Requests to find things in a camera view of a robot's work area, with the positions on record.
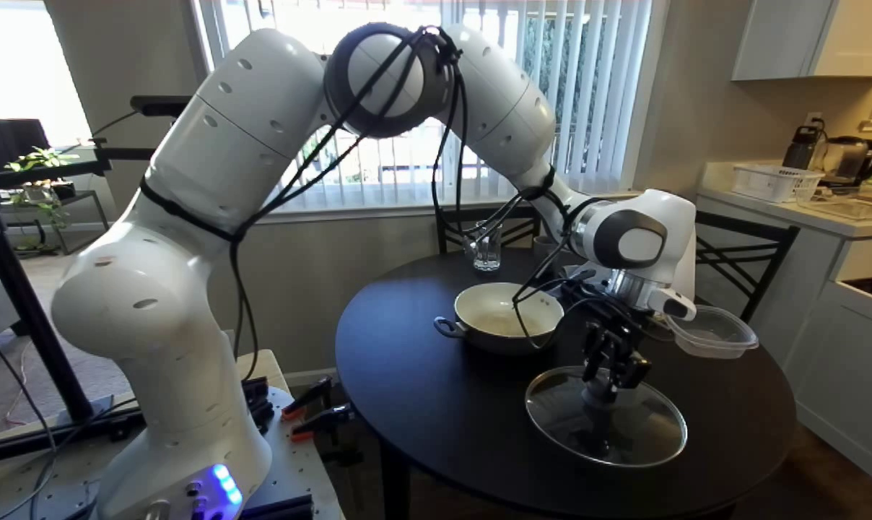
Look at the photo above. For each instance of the robot mounting table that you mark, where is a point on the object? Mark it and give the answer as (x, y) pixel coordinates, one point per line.
(301, 463)

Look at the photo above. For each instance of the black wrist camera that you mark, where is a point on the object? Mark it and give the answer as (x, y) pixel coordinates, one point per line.
(581, 294)

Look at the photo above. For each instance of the clear plastic food container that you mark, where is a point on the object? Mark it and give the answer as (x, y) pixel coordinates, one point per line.
(716, 333)

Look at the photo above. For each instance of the green potted plant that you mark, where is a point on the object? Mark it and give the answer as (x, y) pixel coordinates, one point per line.
(36, 178)

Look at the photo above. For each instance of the white kitchen counter unit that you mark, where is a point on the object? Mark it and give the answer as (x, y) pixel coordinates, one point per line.
(841, 327)

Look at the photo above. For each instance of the black bottle on counter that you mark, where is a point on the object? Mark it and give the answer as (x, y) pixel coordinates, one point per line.
(805, 147)

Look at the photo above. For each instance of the white vertical window blinds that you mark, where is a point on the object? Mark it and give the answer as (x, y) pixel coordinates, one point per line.
(600, 97)

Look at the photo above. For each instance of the white paper towel roll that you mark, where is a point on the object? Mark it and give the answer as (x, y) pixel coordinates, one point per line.
(688, 252)

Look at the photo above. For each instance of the orange black clamps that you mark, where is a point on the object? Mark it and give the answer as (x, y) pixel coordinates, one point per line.
(317, 408)

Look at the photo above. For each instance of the clear storage box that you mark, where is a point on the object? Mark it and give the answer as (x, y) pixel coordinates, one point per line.
(773, 184)

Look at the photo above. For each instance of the black electric kettle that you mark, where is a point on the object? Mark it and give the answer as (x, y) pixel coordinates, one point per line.
(853, 164)

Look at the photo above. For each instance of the clear glass mug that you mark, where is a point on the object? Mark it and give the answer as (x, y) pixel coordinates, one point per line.
(487, 249)

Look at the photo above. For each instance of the glass lid with black knob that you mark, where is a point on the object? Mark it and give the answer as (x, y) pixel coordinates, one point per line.
(639, 428)

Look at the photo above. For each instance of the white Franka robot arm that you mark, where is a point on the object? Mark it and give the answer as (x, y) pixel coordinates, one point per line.
(186, 290)

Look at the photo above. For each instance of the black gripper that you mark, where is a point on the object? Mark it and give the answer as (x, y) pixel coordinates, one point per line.
(613, 347)

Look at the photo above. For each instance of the white upper kitchen cabinet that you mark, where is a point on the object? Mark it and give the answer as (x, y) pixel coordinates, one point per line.
(812, 38)

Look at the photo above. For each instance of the black camera stand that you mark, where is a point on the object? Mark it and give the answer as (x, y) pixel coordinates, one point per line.
(21, 308)

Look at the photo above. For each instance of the grey pot cream interior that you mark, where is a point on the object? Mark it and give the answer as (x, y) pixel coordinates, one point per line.
(489, 314)

